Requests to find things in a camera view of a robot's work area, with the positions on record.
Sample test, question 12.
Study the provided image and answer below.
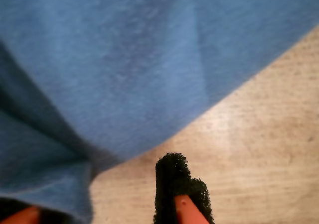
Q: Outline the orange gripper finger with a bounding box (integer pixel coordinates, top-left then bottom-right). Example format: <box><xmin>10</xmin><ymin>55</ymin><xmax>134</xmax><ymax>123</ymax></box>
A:
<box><xmin>0</xmin><ymin>196</ymin><xmax>75</xmax><ymax>224</ymax></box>
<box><xmin>152</xmin><ymin>152</ymin><xmax>215</xmax><ymax>224</ymax></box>

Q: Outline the blue printed T-shirt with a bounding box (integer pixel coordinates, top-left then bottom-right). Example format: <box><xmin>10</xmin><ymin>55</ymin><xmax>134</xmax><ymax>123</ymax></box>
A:
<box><xmin>0</xmin><ymin>0</ymin><xmax>319</xmax><ymax>224</ymax></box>

